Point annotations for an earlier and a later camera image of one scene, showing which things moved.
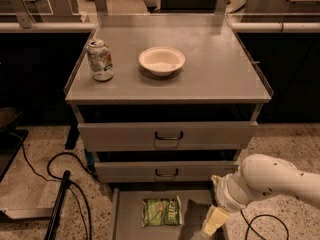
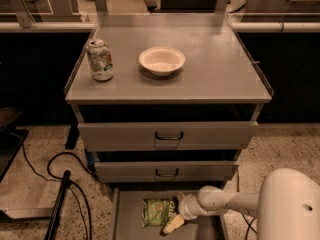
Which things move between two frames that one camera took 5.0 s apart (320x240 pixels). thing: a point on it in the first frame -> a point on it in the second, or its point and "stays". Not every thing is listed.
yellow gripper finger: x=216 y=218 -> x=176 y=222
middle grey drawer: x=161 y=171 stays
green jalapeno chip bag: x=161 y=212 stays
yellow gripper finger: x=216 y=179 -> x=179 y=197
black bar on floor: x=51 y=231 stays
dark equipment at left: x=11 y=137 stays
